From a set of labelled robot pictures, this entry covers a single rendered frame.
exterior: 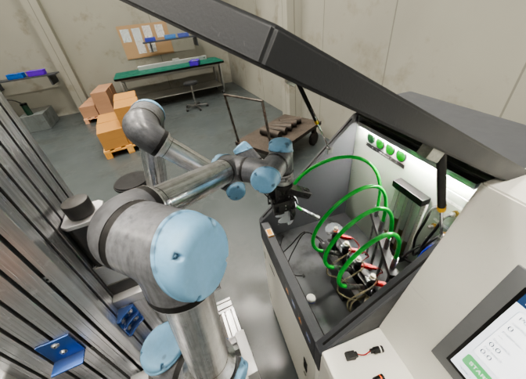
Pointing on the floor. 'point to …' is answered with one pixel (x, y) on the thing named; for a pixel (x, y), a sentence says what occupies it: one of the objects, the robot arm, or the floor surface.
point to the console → (458, 275)
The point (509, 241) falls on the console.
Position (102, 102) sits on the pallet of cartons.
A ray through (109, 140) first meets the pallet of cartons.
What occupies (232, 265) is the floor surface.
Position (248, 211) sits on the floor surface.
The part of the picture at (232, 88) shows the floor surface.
